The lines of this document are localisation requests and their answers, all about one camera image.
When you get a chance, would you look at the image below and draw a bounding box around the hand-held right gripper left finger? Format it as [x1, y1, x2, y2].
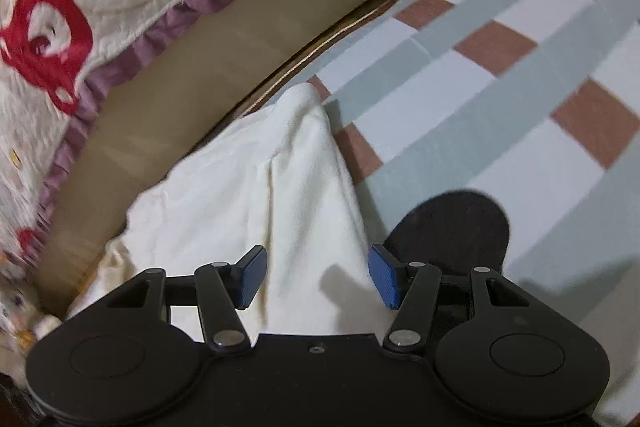
[107, 245, 268, 353]

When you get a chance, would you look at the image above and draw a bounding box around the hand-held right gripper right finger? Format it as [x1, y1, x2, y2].
[368, 244, 530, 353]

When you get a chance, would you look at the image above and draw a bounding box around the white fleece garment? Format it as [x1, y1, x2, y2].
[65, 83, 401, 343]

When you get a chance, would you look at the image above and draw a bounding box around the checked pink grey mat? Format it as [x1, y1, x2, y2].
[240, 0, 640, 427]

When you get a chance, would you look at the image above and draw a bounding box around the beige bed base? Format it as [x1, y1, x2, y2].
[37, 0, 463, 318]

